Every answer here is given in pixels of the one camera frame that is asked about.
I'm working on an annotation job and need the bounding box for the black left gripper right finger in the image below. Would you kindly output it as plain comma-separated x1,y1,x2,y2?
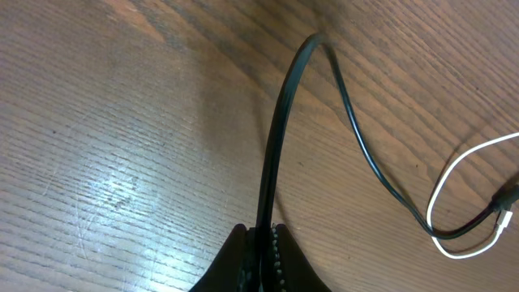
261,224,331,292

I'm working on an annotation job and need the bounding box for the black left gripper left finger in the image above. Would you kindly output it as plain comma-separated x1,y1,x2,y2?
190,224,260,292

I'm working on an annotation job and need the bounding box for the white usb cable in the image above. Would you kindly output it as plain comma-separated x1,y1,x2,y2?
425,131,519,260

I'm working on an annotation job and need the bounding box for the black usb cable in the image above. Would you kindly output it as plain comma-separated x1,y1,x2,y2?
254,32,519,292

